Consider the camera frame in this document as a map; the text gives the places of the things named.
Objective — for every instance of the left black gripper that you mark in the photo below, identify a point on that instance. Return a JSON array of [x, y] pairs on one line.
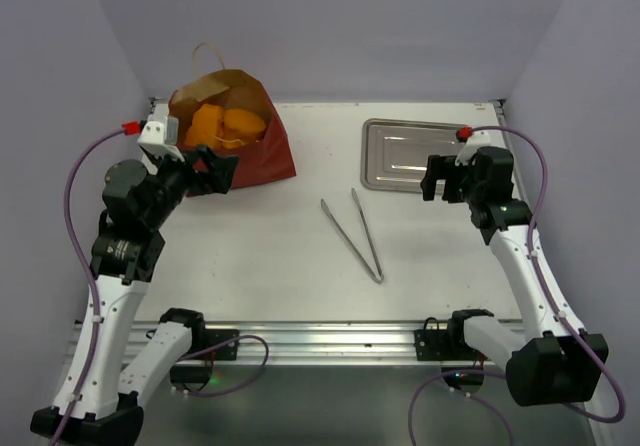
[[220, 167]]

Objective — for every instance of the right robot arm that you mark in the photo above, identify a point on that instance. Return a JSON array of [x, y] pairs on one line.
[[556, 360]]

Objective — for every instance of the oval fake bread loaf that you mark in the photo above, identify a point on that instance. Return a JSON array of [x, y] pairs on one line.
[[241, 127]]

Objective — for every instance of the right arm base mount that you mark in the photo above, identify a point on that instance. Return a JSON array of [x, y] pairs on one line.
[[433, 343]]

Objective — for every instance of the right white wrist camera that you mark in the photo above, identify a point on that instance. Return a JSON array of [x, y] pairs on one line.
[[472, 141]]

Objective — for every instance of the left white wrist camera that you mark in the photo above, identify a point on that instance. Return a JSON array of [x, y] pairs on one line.
[[158, 139]]

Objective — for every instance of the aluminium mounting rail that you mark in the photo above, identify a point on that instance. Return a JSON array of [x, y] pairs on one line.
[[319, 344]]

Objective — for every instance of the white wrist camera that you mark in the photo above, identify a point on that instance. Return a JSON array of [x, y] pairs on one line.
[[158, 139], [472, 141]]

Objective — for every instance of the red paper bag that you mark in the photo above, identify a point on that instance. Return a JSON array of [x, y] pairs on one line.
[[266, 161]]

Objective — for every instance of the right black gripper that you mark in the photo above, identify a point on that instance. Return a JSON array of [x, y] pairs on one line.
[[448, 176]]

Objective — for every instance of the metal tray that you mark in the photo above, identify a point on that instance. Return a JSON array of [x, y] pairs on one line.
[[394, 153]]

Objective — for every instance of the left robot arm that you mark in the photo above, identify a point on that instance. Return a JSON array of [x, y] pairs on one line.
[[102, 400]]

